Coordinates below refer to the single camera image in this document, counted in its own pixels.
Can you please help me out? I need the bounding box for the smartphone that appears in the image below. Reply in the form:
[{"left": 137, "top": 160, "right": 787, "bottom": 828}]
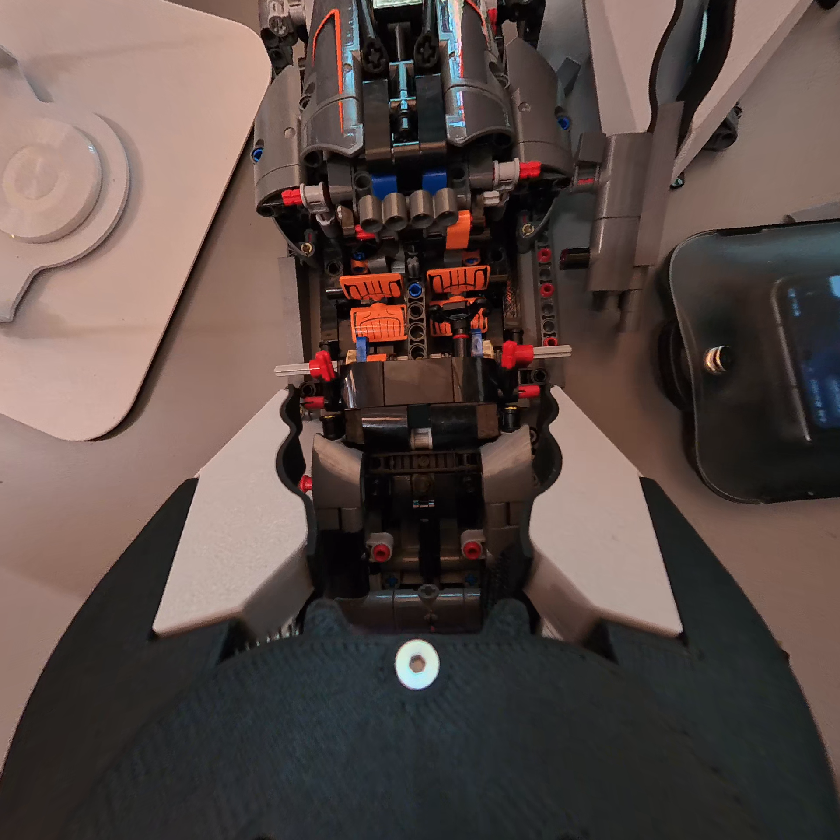
[{"left": 771, "top": 272, "right": 840, "bottom": 448}]

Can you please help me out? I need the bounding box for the white stand base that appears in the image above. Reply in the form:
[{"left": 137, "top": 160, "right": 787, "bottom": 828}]
[{"left": 0, "top": 0, "right": 274, "bottom": 442}]

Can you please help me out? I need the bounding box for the black and clear phone holder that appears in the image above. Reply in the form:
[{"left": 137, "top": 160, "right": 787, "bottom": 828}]
[{"left": 658, "top": 220, "right": 840, "bottom": 506}]

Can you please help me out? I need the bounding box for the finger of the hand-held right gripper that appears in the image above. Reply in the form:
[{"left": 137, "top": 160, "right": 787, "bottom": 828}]
[
  {"left": 583, "top": 0, "right": 686, "bottom": 137},
  {"left": 675, "top": 0, "right": 819, "bottom": 183}
]

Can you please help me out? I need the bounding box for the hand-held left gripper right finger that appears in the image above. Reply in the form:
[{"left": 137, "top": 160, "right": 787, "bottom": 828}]
[{"left": 524, "top": 386, "right": 685, "bottom": 643}]

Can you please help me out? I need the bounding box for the grey and orange lego car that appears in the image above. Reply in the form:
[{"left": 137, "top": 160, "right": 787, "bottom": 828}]
[{"left": 251, "top": 0, "right": 584, "bottom": 634}]

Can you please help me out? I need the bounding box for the grey lego panel assembly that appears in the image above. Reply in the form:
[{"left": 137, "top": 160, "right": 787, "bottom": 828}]
[{"left": 570, "top": 101, "right": 685, "bottom": 336}]

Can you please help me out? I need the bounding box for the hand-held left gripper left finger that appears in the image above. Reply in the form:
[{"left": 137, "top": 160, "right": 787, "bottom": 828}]
[{"left": 152, "top": 386, "right": 320, "bottom": 639}]

